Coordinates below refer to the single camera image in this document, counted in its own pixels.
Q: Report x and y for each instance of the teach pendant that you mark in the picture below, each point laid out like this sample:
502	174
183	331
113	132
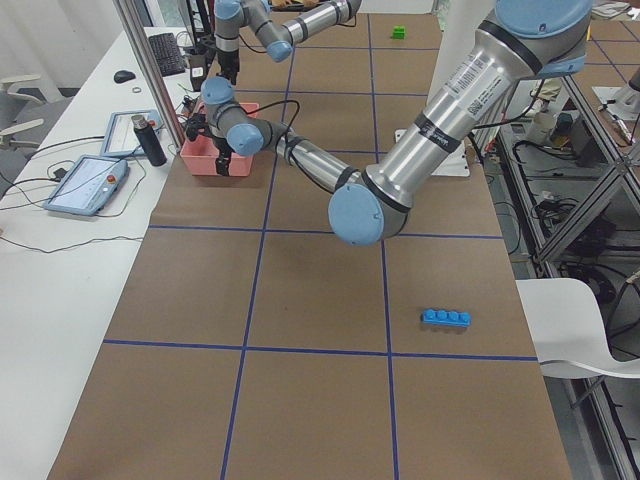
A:
88	186
120	138

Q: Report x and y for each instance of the green toy block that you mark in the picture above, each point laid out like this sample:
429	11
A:
399	32

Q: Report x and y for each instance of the aluminium frame post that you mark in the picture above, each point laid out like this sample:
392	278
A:
141	48

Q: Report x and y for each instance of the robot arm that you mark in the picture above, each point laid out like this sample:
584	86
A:
517	40
278	40

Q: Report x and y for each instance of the teach pendant near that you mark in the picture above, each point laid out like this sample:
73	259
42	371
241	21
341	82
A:
88	186

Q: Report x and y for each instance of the black computer mouse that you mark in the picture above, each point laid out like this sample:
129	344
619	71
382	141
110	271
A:
123	76

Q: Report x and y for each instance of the long blue toy block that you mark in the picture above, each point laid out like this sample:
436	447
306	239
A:
446	318

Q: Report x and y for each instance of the teach pendant far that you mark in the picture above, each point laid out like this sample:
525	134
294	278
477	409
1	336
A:
120	138

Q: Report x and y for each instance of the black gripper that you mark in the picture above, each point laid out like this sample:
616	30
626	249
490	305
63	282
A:
222	150
229	61

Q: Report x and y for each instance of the black keyboard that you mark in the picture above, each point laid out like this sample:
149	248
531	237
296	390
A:
167	54

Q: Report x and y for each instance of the black water bottle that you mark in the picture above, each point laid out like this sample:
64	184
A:
148	140

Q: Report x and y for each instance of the white chair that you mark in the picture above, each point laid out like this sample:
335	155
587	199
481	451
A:
567	330

